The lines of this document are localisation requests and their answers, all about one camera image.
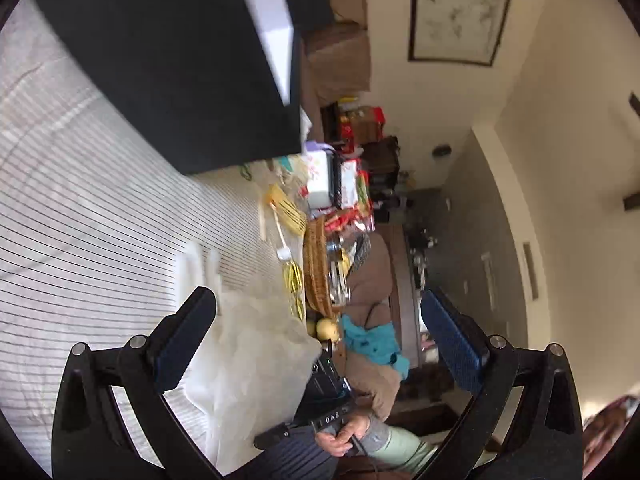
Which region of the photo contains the red foil snack bag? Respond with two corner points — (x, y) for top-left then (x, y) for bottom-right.
(324, 209), (377, 234)

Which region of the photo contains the dark brown bag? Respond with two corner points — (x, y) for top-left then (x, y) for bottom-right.
(360, 136), (402, 197)

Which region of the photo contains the teal cloth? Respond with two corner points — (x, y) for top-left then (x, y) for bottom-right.
(340, 314), (412, 379)

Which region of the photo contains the person's right forearm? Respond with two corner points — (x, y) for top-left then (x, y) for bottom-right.
(367, 417), (441, 476)

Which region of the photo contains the white plastic bag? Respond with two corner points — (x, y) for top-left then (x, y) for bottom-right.
(175, 242), (323, 480)

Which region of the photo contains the wicker basket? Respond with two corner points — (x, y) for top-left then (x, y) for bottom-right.
(302, 215), (347, 314)

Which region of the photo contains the white floral tissue box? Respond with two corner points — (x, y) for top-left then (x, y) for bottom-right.
(304, 150), (337, 212)

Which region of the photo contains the dark sofa cushion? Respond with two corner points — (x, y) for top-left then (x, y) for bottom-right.
(290, 0), (335, 28)

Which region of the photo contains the person's right hand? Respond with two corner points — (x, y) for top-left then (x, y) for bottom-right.
(315, 412), (373, 458)

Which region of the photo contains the dark wooden coffee table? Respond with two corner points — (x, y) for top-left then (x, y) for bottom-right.
(387, 222), (442, 397)

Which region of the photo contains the yellow pear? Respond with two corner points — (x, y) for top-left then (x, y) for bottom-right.
(316, 317), (342, 344)

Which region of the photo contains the dark striped cloth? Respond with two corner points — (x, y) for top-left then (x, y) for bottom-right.
(265, 430), (346, 480)

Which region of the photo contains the white striped cloth desktop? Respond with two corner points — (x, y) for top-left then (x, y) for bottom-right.
(0, 0), (321, 480)

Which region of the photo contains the wrapped white plastic spoon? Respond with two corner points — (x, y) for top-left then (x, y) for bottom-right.
(271, 205), (294, 264)

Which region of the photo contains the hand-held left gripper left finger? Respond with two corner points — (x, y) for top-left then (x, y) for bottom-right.
(51, 286), (221, 480)

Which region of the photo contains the brown sofa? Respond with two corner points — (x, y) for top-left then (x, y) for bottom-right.
(285, 0), (407, 422)

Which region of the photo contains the pile of yellow sachets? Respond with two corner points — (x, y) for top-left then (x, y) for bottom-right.
(282, 260), (307, 322)

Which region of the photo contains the long yellow paper packet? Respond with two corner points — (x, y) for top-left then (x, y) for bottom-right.
(266, 184), (307, 237)

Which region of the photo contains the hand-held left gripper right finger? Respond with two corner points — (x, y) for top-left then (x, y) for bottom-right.
(417, 287), (585, 480)

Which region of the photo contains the red cardboard box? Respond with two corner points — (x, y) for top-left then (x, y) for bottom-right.
(339, 104), (388, 144)

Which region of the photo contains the white and red snack bag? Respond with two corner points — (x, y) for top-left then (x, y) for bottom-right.
(341, 157), (372, 211)

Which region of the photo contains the framed wall painting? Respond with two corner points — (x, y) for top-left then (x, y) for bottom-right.
(407, 0), (518, 67)

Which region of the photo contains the black storage box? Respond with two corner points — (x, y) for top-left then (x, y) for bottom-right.
(30, 0), (306, 177)

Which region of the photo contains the rectangular ceiling vent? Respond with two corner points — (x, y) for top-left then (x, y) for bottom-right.
(522, 241), (540, 302)

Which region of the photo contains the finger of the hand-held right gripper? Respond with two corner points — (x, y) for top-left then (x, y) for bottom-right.
(253, 422), (316, 452)

